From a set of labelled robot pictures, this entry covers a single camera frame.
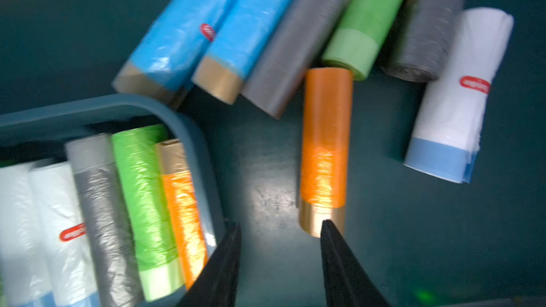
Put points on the orange trash bag roll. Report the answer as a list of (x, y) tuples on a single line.
[(183, 207), (328, 102)]

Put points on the teal plastic storage box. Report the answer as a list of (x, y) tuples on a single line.
[(39, 134)]

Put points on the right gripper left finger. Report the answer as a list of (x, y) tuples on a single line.
[(217, 283)]

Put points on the white roll red label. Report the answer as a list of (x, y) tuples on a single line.
[(64, 236)]

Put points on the white blue trash bag roll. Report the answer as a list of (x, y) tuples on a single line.
[(24, 269)]

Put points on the dark grey trash bag roll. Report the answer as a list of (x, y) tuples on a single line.
[(106, 220)]

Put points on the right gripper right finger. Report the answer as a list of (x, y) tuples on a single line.
[(345, 281)]

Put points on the green roll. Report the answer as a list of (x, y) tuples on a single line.
[(156, 253), (360, 35)]

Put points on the white roll blue end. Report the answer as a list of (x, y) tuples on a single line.
[(445, 140)]

